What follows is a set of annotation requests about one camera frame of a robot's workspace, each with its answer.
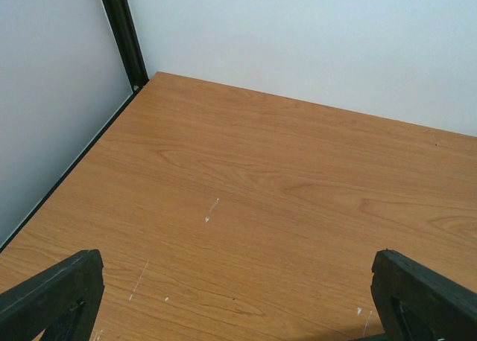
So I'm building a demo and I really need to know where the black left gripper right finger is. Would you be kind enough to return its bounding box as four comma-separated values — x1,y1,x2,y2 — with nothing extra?
370,249,476,340

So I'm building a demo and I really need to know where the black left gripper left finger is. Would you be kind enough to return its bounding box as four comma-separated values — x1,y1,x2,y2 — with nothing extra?
1,249,104,340

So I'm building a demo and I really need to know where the left black corner post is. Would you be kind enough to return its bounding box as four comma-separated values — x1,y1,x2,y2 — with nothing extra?
101,0,148,92

